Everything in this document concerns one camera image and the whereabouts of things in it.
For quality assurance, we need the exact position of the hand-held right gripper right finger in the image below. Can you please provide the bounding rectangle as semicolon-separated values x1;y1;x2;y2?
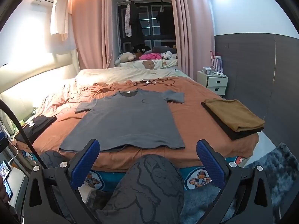
196;139;274;224

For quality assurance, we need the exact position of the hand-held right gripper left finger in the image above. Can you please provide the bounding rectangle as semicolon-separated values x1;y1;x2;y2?
25;139;101;224

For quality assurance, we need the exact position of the grey t-shirt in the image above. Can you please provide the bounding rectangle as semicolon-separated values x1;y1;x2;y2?
58;88;186;153

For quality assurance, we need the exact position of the blue printed bedsheet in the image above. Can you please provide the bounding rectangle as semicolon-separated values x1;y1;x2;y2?
17;145;248;190

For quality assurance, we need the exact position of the person's left leg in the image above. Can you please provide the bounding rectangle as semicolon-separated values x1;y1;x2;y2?
38;150;70;168

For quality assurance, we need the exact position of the folded black shirt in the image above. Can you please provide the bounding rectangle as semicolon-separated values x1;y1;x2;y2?
201;102;264;141

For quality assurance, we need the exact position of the orange blanket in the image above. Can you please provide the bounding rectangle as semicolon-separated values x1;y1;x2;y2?
16;76;260;168

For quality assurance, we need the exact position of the folded tan shirt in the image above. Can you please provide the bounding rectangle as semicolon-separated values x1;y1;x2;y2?
204;99;265;133

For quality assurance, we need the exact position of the black garment with white print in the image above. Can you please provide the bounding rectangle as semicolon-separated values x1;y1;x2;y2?
15;115;58;144

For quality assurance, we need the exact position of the person's patterned grey knee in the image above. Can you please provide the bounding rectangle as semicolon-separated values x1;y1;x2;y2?
96;154;185;224

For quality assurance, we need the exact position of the blue-grey shaggy rug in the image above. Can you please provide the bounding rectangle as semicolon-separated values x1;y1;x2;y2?
182;142;299;224

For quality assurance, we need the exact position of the smartphone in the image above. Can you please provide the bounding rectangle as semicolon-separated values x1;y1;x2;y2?
2;181;13;202
0;160;12;181

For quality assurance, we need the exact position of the white nightstand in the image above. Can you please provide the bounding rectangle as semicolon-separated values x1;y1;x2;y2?
197;71;228;96

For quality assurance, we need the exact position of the cream bedsheet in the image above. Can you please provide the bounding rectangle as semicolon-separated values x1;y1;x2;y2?
33;66;189;112

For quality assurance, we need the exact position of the striped gift bag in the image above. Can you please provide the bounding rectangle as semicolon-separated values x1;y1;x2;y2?
210;51;223;73

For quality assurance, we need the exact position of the cream padded headboard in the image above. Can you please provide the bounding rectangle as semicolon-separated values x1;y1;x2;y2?
0;49;81;122

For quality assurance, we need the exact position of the beige plush toy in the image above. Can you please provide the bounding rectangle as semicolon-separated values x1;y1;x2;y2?
114;51;137;67

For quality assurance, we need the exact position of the black and white plush toy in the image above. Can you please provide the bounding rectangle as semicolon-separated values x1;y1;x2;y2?
161;51;179;60

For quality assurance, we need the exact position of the cream quilt with bear print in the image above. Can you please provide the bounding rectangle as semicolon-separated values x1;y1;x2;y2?
118;59;178;70

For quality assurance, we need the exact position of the pink cloth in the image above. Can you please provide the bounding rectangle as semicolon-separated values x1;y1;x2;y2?
140;53;162;61

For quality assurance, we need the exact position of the grey pillow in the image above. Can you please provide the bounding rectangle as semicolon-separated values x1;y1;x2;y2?
152;46;177;55

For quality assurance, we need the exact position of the black plush toy with goggles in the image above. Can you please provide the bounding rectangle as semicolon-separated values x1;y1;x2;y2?
131;44;152;57

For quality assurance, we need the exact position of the pink curtain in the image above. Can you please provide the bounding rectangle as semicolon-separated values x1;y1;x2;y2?
169;0;215;80
70;0;122;70

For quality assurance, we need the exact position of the black hanging garment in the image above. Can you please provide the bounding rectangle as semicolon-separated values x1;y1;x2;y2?
130;1;146;48

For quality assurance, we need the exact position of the patterned white hanging garment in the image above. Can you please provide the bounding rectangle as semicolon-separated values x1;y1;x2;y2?
125;4;132;37

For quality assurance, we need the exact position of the dark hanging garment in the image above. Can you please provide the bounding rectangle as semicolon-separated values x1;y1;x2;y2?
155;0;167;28

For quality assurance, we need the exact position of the thick black gripper cable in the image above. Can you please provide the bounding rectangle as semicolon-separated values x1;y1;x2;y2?
0;99;48;169

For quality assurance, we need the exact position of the thin black cable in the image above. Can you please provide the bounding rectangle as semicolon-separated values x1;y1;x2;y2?
133;77;175;87

